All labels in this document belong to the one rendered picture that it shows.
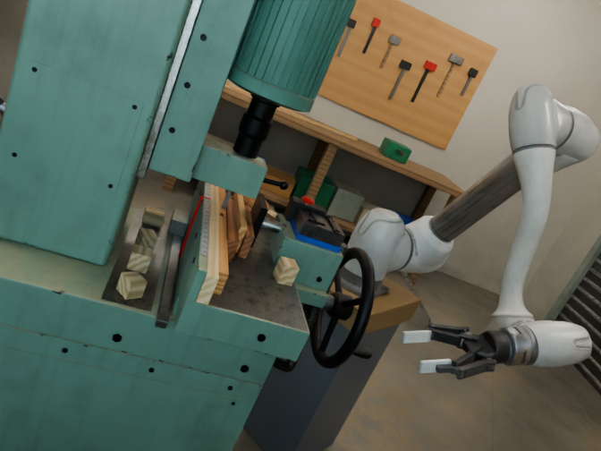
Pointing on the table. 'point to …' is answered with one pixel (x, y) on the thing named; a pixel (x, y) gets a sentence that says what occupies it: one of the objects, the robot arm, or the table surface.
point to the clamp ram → (263, 217)
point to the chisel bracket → (230, 169)
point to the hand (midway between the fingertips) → (419, 351)
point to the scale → (205, 222)
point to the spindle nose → (254, 127)
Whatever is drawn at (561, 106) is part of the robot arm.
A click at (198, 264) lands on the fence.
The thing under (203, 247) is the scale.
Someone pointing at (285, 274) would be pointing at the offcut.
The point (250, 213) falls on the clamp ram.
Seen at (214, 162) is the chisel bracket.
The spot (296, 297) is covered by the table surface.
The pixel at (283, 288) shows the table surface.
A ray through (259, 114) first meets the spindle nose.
